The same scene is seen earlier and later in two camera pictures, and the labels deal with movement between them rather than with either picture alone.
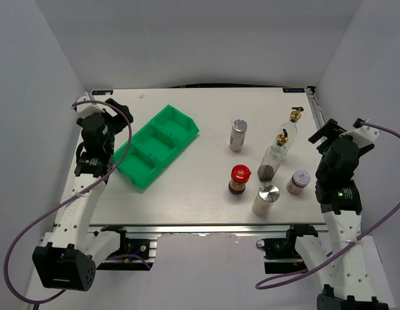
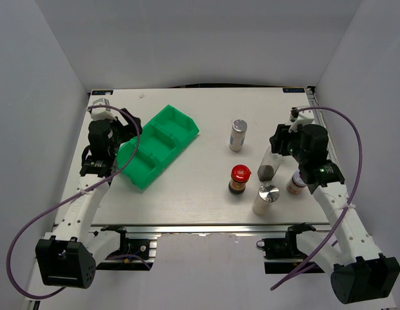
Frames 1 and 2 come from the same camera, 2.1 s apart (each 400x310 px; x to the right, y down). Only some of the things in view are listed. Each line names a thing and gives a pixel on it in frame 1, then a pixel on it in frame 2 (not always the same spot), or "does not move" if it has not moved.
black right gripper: x=331 y=130 to x=281 y=135
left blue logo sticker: x=102 y=92 does not move
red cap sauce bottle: x=240 y=175 does not move
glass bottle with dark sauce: x=272 y=158 does not move
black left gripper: x=119 y=121 to x=129 y=131
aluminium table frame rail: x=316 y=108 does not move
